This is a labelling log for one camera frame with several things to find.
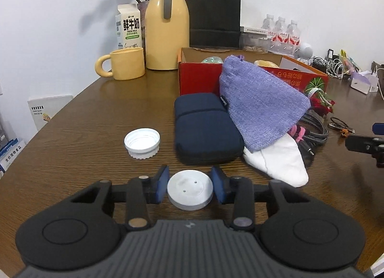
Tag white wall panel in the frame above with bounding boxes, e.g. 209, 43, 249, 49
27, 95, 73, 131

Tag yellow white plush sheep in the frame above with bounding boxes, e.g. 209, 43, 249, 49
254, 60, 279, 68

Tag white round disc lid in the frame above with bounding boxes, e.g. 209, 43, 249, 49
167, 169, 214, 211

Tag purple tissue box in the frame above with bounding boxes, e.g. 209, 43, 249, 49
350, 71, 379, 94

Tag purple woven pouch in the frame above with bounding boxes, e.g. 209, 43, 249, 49
219, 54, 312, 153

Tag clear snack container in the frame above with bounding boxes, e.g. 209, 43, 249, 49
240, 26, 270, 53

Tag black braided cable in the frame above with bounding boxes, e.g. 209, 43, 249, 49
289, 109, 330, 164

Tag navy zip case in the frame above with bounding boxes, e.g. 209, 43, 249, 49
174, 93, 244, 165

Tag white ribbed bottle cap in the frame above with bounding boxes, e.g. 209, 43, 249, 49
124, 128, 161, 160

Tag water bottle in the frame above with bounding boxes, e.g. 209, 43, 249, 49
286, 20, 301, 55
271, 16, 288, 53
261, 14, 275, 50

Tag white milk carton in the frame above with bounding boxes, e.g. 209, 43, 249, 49
115, 4, 143, 49

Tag white cloth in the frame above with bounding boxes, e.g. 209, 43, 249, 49
243, 134, 309, 188

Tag colourful snack packets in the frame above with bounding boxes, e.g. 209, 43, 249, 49
339, 49, 360, 74

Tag left water bottle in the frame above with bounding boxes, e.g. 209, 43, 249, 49
261, 14, 275, 50

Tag yellow ceramic mug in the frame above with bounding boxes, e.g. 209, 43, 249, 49
94, 48, 145, 81

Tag right water bottle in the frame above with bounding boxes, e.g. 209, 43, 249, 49
286, 20, 301, 55

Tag yellow thermos jug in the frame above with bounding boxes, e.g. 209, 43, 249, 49
144, 0, 189, 70

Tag tangled charger cables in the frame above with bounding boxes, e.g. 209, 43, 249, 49
312, 48, 350, 80

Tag black paper shopping bag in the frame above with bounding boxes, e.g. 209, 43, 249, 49
185, 0, 241, 49

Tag middle water bottle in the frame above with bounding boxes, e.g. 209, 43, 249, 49
271, 16, 288, 53

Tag red cardboard box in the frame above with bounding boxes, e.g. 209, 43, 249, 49
178, 48, 329, 95

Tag white toy robot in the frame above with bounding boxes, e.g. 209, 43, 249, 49
297, 43, 313, 60

